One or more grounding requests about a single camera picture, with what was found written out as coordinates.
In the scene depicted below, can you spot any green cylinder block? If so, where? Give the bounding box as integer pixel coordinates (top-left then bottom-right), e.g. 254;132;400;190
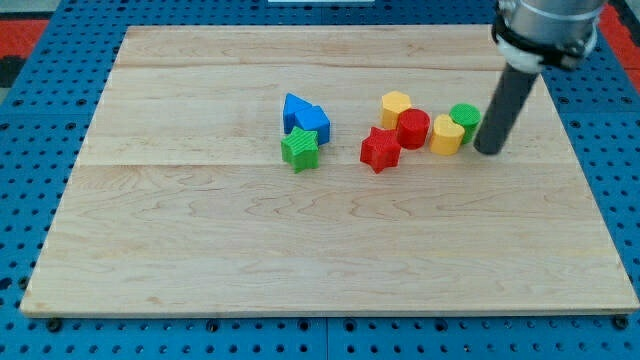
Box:
449;103;481;144

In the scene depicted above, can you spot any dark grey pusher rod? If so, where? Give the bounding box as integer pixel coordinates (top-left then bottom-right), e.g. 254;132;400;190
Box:
473;63;539;155

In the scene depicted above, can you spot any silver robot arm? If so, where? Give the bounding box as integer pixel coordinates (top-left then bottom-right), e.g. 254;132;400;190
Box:
492;0;606;74

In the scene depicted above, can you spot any blue cube block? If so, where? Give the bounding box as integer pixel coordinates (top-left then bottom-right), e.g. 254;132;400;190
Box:
294;105;331;145

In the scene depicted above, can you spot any wooden board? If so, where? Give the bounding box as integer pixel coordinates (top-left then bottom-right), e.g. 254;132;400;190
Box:
20;25;639;318

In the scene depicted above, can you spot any green star block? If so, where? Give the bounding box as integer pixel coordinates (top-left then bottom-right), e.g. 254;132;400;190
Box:
281;126;319;173

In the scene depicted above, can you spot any red star block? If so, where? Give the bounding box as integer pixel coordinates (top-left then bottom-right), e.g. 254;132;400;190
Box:
360;127;402;173

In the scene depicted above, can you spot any blue triangle block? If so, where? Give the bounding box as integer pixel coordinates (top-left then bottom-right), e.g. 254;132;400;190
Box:
282;93;312;134

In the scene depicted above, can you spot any yellow hexagon block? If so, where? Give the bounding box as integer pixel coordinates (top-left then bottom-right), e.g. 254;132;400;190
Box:
380;91;412;129

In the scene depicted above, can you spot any red cylinder block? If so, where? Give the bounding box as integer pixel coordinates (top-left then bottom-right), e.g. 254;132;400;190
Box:
396;108;431;150

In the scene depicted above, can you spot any yellow heart block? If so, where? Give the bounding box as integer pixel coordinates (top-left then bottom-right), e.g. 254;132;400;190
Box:
429;114;465;155

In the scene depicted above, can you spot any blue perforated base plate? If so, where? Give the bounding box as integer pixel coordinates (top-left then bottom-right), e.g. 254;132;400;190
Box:
1;0;639;359

